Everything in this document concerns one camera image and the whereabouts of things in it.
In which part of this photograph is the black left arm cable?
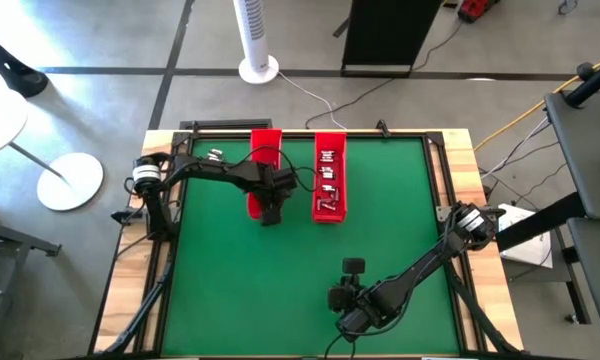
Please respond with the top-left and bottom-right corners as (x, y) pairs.
(234, 144), (322, 194)

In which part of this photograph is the black desk leg beam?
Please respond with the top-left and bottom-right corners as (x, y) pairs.
(494, 191), (587, 253)

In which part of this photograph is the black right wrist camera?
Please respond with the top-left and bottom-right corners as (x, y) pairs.
(328, 284), (355, 315)

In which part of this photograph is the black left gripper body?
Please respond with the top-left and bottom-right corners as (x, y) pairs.
(244, 164), (284, 227)

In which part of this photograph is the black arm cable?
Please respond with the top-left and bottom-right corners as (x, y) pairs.
(323, 329), (359, 360)
(234, 144), (322, 194)

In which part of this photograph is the dark metal stand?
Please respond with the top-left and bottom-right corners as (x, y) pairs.
(0, 199), (62, 301)

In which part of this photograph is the yellow cable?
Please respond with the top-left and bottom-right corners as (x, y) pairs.
(473, 52), (600, 152)

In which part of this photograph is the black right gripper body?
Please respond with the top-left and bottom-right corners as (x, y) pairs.
(335, 257), (390, 344)

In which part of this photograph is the white paper sheet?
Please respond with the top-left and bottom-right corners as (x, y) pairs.
(496, 203), (555, 270)

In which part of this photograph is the white tower fan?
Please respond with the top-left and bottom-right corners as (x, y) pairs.
(232, 0), (281, 85)

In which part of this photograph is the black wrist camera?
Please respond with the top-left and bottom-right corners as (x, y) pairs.
(328, 284), (355, 315)
(273, 168), (299, 199)

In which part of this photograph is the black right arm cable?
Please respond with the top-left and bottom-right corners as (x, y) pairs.
(323, 329), (359, 360)

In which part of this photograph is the wooden table board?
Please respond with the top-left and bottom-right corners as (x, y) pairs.
(93, 128), (525, 359)

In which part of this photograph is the red black power tool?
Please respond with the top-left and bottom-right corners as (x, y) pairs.
(457, 0), (502, 24)

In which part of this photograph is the white round table base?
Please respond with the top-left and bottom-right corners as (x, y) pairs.
(36, 151), (105, 212)

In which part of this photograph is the black chair leg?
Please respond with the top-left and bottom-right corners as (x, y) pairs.
(0, 24), (50, 99)

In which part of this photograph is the white round table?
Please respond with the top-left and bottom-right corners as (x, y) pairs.
(0, 74), (30, 160)

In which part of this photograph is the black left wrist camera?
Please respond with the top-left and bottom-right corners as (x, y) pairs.
(273, 168), (299, 199)

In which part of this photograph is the black floor cable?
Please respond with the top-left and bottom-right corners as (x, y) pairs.
(304, 19), (465, 130)

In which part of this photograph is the red plastic bin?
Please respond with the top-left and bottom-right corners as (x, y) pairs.
(247, 128), (284, 221)
(312, 131), (349, 225)

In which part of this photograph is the black aluminium table frame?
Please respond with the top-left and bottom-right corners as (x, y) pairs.
(149, 127), (474, 359)

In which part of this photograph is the grey table pole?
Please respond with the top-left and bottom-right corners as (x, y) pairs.
(8, 141), (67, 181)

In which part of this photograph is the white fan cable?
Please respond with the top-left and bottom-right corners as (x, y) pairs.
(277, 71), (348, 131)

